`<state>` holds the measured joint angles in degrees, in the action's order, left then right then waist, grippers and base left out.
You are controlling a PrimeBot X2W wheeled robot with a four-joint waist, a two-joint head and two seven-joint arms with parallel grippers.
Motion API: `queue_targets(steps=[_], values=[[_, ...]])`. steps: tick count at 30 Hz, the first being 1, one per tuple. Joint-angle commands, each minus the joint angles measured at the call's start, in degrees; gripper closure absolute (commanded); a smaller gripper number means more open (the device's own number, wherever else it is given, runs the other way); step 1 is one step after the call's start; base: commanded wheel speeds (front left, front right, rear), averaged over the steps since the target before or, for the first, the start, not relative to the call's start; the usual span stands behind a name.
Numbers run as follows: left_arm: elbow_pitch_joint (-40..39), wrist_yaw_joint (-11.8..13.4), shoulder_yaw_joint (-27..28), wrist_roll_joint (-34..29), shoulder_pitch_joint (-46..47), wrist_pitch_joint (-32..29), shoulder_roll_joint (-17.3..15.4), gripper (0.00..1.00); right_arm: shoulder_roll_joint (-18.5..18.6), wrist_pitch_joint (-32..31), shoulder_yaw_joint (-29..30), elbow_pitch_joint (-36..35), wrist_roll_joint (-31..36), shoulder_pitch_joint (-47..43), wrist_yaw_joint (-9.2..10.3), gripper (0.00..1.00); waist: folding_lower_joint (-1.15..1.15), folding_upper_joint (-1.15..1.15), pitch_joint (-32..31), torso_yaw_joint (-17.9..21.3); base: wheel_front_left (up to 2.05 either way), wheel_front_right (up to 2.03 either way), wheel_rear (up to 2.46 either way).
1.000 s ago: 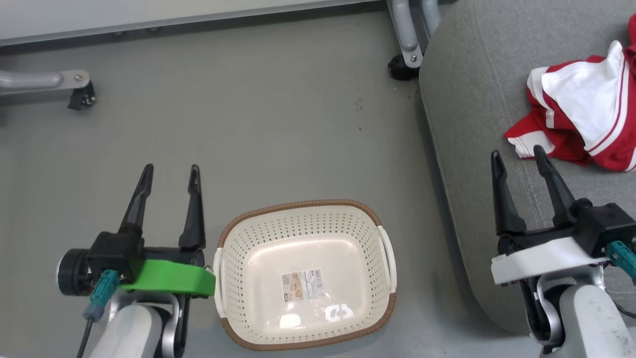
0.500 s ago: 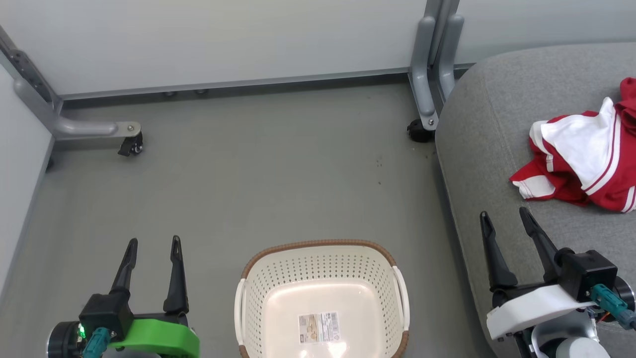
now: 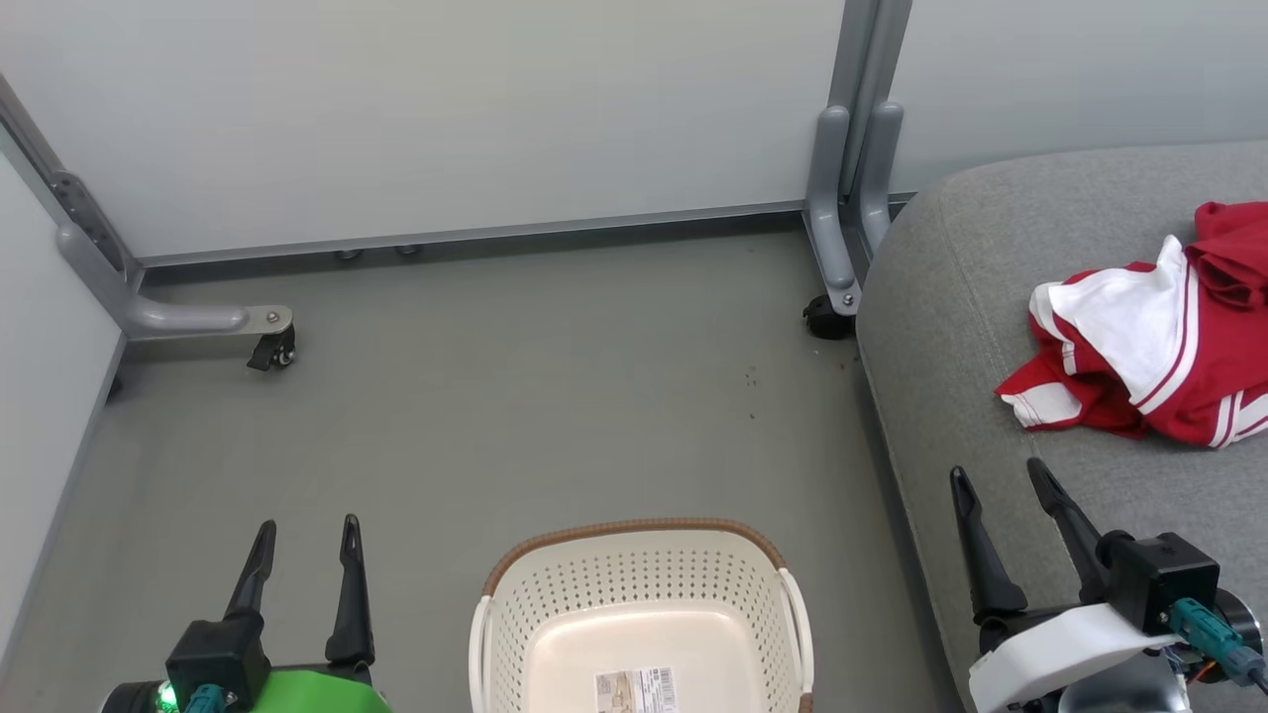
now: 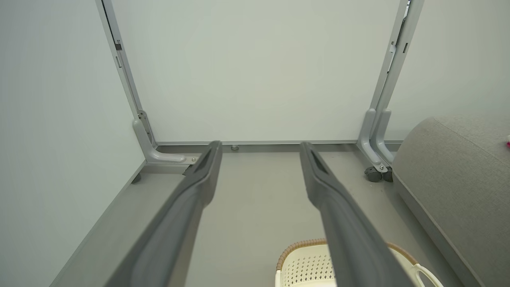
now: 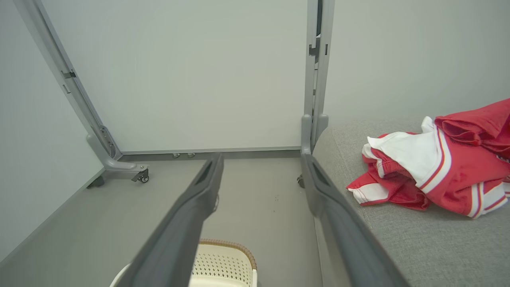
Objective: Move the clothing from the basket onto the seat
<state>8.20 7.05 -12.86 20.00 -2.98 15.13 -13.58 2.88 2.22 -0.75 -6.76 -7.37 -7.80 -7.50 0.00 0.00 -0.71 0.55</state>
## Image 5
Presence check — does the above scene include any red and white clothing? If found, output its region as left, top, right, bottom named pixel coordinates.
left=346, top=98, right=510, bottom=219

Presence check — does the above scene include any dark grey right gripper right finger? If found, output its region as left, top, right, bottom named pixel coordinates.
left=300, top=153, right=411, bottom=287

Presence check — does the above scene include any grey partition post long foot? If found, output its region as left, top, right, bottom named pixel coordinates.
left=13, top=0, right=150, bottom=180

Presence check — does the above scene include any cream perforated laundry basket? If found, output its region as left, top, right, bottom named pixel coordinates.
left=110, top=238, right=258, bottom=287

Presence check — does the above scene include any grey fabric sofa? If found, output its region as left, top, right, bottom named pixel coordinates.
left=312, top=115, right=510, bottom=287

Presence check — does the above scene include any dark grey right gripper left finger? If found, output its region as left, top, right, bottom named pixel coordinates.
left=114, top=153, right=224, bottom=287

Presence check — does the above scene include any grey partition bottom rail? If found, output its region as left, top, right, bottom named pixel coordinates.
left=119, top=146, right=302, bottom=161

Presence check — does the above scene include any grey double partition post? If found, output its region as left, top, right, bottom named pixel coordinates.
left=300, top=0, right=335, bottom=156

